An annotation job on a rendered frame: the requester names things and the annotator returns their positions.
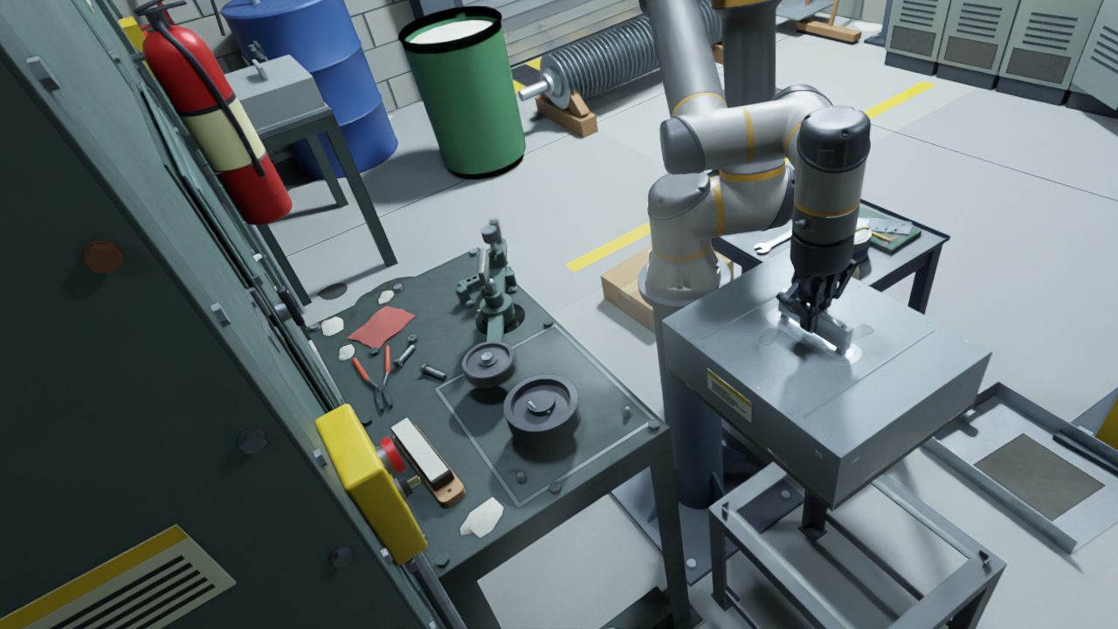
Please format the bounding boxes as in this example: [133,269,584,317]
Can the dark green machine cabinet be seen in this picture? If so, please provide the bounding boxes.
[0,0,455,629]

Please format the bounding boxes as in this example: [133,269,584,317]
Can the green clamp bracket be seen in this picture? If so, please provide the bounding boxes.
[455,266,518,308]

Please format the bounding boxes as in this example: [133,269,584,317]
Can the yellow control box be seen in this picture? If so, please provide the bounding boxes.
[315,404,429,565]

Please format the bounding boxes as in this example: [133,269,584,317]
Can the blue drum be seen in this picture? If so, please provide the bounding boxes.
[221,0,399,180]

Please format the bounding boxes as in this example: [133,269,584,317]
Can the green book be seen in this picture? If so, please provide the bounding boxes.
[860,214,922,254]

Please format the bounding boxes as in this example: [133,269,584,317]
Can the small dark grey idler pulley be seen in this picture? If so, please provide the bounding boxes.
[461,342,516,388]

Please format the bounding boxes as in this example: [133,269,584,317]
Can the dark grey mounting plate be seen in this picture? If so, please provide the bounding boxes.
[435,325,662,508]

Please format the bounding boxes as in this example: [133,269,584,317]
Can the grey belt guard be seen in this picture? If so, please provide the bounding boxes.
[661,253,993,509]

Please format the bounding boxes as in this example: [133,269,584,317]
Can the cardboard box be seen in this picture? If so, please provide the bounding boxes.
[601,247,665,333]

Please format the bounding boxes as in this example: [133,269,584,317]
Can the grey T-handle clamp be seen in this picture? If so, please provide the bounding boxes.
[476,218,512,280]

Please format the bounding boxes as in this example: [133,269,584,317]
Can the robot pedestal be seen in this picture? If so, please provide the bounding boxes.
[611,262,735,586]

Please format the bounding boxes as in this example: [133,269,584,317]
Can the orange-handled pliers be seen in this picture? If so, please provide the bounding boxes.
[352,344,394,411]

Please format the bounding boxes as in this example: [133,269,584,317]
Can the dark green machine bench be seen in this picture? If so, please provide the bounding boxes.
[306,253,691,629]

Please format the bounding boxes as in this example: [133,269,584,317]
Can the grey locker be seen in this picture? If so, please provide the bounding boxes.
[1067,0,1118,119]
[996,0,1103,104]
[884,0,942,73]
[935,0,1007,88]

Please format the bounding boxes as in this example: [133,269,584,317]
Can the grey brush roller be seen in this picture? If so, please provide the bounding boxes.
[518,0,726,104]

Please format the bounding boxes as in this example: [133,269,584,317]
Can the dark blue side table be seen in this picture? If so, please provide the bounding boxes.
[712,201,950,315]

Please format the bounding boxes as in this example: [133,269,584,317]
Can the red fire extinguisher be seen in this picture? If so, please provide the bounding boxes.
[133,0,293,226]

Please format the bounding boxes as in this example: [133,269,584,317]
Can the green drum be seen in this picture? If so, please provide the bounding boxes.
[399,7,527,180]

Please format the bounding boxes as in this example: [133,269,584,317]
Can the grey box with handle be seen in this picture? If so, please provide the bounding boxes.
[225,42,328,134]

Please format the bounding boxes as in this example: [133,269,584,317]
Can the wooden block with white top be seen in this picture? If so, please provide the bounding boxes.
[390,418,466,508]

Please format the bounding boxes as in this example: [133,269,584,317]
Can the wooden base with post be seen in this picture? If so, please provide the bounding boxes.
[795,0,863,45]

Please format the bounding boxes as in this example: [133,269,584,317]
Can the grey floor tray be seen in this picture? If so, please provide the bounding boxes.
[921,382,1118,554]

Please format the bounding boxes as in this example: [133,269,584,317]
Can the wooden roller cradle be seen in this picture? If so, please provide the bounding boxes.
[535,87,599,139]

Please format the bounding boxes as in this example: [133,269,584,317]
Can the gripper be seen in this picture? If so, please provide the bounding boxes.
[776,213,862,335]

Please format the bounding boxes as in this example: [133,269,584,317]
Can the dark grey small table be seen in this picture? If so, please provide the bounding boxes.
[253,109,398,307]

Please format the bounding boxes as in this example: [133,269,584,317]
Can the dark grey rack frame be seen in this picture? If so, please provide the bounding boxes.
[709,463,1007,629]

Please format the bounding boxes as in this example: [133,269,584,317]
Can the large dark grey pulley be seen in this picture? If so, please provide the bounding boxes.
[503,374,580,442]

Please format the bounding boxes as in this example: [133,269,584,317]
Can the red rag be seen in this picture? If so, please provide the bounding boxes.
[348,306,417,349]

